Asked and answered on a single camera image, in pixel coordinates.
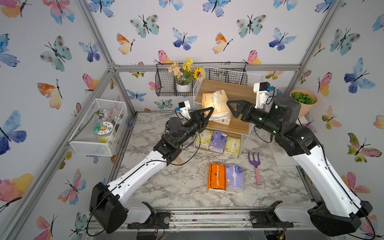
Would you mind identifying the purple tissue pack shelf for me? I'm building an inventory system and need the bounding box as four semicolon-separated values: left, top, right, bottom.
225;165;245;192

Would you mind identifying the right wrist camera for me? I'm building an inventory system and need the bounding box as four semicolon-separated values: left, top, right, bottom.
253;82;275;109

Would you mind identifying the purple tissue pack bottom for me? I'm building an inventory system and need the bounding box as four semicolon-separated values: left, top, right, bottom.
209;131;228;154

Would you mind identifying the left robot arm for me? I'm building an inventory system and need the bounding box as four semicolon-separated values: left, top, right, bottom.
90;107;214;234

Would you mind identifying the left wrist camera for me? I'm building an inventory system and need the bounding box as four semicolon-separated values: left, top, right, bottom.
179;101;191;120

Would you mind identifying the beige tissue pack top shelf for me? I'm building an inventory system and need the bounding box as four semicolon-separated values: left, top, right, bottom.
202;90;232;125

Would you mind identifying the yellow tissue pack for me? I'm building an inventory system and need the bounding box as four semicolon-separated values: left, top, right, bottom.
195;130;214;149
223;137;242;158

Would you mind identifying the artificial pink rose stem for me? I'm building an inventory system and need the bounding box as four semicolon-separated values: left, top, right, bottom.
69;100;126;143

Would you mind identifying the white wire wall basket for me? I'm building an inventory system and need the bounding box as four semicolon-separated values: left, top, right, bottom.
68;99;128;157

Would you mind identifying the black wire wall basket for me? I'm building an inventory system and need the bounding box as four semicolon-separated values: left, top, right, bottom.
155;64;196;98

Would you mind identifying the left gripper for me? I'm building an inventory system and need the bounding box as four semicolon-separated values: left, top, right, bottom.
173;108;211;149

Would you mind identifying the orange tissue pack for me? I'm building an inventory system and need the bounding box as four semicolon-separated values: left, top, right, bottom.
208;164;227;193

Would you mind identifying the yellow tissue pack bottom right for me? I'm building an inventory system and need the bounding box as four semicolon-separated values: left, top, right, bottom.
223;137;242;158

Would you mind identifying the white pot with flowers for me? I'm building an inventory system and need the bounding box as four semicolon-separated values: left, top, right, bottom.
168;58;203;93

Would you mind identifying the purple pink garden fork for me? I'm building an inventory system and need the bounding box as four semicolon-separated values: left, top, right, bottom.
248;152;262;186

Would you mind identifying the yellow tissue pack bottom left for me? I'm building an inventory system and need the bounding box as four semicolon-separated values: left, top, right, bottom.
195;130;214;149

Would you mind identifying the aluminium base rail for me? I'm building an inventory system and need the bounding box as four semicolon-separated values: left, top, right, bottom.
83;209;329;240

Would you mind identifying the pink pot green plant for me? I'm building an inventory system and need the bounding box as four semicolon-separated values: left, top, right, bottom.
290;89;318;118

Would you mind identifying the round green lidded jar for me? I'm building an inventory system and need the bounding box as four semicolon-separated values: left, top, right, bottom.
93;122;116;144

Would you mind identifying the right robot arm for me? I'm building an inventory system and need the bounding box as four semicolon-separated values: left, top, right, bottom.
227;95;373;237

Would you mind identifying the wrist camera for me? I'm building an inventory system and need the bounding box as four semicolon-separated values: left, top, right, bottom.
253;82;275;109
179;101;191;120

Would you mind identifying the white wire wooden shelf rack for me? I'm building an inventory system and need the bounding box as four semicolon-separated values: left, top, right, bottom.
193;67;268;140

